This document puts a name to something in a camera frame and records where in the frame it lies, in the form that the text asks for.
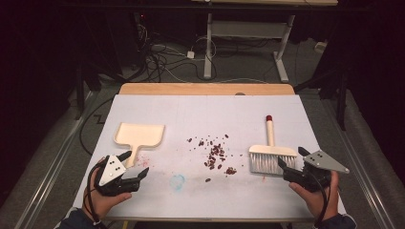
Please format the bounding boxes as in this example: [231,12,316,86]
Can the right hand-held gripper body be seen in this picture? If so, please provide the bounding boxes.
[284,150,351,194]

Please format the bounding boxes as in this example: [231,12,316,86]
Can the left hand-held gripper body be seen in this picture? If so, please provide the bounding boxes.
[95,155,141,197]

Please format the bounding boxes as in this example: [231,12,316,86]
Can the white brush with red cap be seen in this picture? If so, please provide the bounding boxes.
[248,114,298,176]

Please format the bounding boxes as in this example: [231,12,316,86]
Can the cream plastic dustpan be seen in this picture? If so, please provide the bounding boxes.
[113,122,166,169]

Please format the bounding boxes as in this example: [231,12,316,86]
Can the red beans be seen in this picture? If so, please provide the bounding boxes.
[186,134,239,183]

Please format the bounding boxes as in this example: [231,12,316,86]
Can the person's left hand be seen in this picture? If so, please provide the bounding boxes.
[81,156,133,220]

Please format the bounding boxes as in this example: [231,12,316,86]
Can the person's right hand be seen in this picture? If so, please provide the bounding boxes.
[288,171,340,220]

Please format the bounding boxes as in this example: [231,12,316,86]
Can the black metal stand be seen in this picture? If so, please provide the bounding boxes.
[74,63,86,121]
[294,68,349,132]

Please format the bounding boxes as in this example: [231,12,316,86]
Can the white table cover sheet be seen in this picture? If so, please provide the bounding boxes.
[73,94,348,221]

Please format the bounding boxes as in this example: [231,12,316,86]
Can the wooden table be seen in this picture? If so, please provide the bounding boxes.
[104,82,315,223]

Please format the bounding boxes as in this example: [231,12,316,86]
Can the white box on floor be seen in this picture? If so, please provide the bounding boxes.
[314,40,329,54]

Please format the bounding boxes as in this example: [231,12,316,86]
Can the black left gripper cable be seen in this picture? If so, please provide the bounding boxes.
[85,161,102,227]

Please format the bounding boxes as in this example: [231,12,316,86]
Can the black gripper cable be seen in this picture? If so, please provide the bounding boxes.
[313,173,332,229]
[85,161,102,227]

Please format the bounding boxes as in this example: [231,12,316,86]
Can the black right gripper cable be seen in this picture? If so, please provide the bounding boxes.
[313,173,332,229]

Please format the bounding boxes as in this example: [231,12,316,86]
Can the black floor cable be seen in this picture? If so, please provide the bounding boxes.
[78,95,115,156]

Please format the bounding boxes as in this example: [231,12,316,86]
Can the tangle of floor cables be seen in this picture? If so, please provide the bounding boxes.
[135,22,219,84]

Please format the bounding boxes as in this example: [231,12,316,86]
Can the white metal frame desk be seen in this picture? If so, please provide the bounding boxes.
[190,0,339,84]

